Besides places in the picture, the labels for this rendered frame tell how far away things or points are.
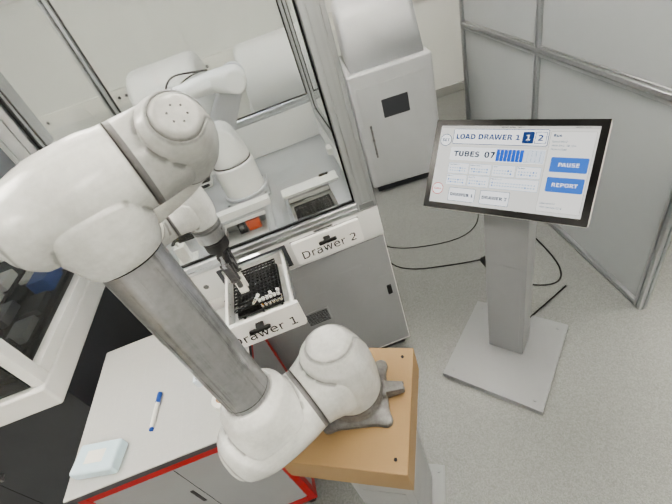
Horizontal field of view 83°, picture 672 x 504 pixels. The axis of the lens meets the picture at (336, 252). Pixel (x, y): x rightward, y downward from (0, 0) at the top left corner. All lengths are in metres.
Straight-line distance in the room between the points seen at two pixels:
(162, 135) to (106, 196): 0.10
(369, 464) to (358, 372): 0.24
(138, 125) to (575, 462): 1.86
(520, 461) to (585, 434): 0.29
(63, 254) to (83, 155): 0.13
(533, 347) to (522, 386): 0.22
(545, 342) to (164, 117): 1.96
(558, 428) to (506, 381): 0.26
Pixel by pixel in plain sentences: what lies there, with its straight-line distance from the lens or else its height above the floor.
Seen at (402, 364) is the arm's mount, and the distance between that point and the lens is 1.11.
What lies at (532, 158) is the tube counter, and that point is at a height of 1.11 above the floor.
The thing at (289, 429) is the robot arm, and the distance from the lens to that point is 0.87.
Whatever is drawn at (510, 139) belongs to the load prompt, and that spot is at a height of 1.15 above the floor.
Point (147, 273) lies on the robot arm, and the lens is 0.62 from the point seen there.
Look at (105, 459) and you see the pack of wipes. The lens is 1.51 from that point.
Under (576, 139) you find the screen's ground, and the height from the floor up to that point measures 1.15.
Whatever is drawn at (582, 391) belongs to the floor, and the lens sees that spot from 2.10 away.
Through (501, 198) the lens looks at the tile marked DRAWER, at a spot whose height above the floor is 1.01.
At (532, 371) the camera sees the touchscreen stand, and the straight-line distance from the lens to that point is 2.08.
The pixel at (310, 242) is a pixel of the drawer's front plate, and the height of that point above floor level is 0.91.
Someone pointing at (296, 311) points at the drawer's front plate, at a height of 0.89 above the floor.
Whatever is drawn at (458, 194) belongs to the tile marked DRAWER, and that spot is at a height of 1.00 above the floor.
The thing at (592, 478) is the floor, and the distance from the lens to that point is 1.95.
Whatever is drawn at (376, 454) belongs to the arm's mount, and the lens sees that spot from 1.03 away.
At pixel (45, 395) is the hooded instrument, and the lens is 1.77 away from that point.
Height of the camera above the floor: 1.80
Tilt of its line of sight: 38 degrees down
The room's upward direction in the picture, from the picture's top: 21 degrees counter-clockwise
